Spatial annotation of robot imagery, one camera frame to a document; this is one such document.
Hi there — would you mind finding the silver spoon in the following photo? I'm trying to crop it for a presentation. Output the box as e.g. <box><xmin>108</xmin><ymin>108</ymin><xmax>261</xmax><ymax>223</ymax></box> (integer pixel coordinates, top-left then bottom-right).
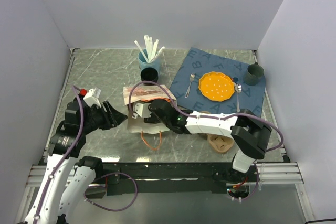
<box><xmin>235</xmin><ymin>83</ymin><xmax>242</xmax><ymax>113</ymax></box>

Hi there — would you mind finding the brown paper takeout bag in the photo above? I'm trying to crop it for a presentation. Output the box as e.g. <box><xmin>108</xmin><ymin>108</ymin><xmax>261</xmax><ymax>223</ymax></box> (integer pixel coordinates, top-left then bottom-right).
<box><xmin>123</xmin><ymin>85</ymin><xmax>177</xmax><ymax>151</ymax></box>

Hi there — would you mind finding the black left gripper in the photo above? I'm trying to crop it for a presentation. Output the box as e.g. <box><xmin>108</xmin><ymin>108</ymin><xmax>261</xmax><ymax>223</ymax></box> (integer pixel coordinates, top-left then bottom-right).
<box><xmin>80</xmin><ymin>100</ymin><xmax>128</xmax><ymax>134</ymax></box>

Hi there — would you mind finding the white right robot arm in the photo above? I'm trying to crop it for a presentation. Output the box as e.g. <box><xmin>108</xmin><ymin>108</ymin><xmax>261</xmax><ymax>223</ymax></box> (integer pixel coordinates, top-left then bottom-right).
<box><xmin>141</xmin><ymin>99</ymin><xmax>272</xmax><ymax>182</ymax></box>

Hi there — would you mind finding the dark green mug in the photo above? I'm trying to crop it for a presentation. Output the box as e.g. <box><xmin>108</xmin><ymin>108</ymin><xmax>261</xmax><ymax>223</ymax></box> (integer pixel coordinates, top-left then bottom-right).
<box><xmin>243</xmin><ymin>62</ymin><xmax>265</xmax><ymax>86</ymax></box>

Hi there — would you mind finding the silver fork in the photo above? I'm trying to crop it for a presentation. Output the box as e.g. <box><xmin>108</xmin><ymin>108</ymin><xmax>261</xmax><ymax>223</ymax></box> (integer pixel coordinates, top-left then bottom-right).
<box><xmin>185</xmin><ymin>73</ymin><xmax>196</xmax><ymax>98</ymax></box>

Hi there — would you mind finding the wrapped white straws bundle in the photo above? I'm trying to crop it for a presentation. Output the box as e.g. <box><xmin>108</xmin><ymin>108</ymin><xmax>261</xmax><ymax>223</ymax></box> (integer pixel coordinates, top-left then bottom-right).
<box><xmin>134</xmin><ymin>35</ymin><xmax>165</xmax><ymax>62</ymax></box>

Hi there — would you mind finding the blue straw holder cup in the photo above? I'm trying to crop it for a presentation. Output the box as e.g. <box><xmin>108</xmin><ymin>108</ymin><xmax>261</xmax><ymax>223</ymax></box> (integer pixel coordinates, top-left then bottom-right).
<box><xmin>138</xmin><ymin>52</ymin><xmax>161</xmax><ymax>73</ymax></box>

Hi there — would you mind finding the brown cardboard cup carrier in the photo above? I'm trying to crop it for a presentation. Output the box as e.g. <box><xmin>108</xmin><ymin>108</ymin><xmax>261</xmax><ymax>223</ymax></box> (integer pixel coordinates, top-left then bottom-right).
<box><xmin>199</xmin><ymin>110</ymin><xmax>234</xmax><ymax>154</ymax></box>

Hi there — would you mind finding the aluminium frame rail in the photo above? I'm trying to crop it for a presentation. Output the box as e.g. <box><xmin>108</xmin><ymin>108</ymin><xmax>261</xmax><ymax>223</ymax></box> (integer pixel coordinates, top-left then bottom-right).
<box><xmin>25</xmin><ymin>163</ymin><xmax>304</xmax><ymax>188</ymax></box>

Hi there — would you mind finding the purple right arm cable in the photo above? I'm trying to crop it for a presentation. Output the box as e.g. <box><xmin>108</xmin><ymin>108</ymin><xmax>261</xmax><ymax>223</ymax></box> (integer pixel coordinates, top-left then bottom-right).
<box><xmin>128</xmin><ymin>81</ymin><xmax>284</xmax><ymax>202</ymax></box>

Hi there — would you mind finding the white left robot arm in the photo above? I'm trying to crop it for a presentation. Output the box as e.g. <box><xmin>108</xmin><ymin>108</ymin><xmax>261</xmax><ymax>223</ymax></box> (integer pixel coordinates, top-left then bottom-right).
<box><xmin>23</xmin><ymin>98</ymin><xmax>127</xmax><ymax>223</ymax></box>

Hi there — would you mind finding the orange dotted plate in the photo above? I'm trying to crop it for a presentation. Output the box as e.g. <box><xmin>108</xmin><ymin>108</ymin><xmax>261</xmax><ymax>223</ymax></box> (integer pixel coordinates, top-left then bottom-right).
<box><xmin>198</xmin><ymin>71</ymin><xmax>235</xmax><ymax>102</ymax></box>

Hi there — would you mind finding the blue alphabet placemat cloth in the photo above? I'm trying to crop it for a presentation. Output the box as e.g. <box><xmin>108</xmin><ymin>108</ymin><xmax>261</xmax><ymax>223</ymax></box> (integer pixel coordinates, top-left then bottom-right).
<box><xmin>170</xmin><ymin>47</ymin><xmax>265</xmax><ymax>116</ymax></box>

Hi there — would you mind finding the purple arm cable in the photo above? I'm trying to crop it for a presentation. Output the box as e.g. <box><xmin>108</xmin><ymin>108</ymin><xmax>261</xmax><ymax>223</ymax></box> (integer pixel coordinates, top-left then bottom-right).
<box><xmin>33</xmin><ymin>85</ymin><xmax>139</xmax><ymax>221</ymax></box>
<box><xmin>128</xmin><ymin>81</ymin><xmax>284</xmax><ymax>202</ymax></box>

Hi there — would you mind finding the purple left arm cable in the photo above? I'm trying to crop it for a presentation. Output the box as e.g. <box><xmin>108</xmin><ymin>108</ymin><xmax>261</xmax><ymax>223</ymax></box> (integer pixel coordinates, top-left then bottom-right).
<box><xmin>33</xmin><ymin>85</ymin><xmax>139</xmax><ymax>221</ymax></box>

